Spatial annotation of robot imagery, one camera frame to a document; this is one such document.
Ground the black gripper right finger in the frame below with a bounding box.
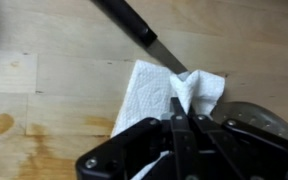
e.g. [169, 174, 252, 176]
[185, 106, 288, 180]

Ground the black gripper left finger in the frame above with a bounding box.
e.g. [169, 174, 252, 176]
[75, 97, 200, 180]

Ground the white paper tissue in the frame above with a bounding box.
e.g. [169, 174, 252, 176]
[110, 59, 226, 180]

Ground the brown liquid spill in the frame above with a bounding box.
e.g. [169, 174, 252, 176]
[0, 112, 117, 180]

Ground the slotted metal spoon black handle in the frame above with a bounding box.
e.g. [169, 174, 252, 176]
[90, 0, 288, 146]

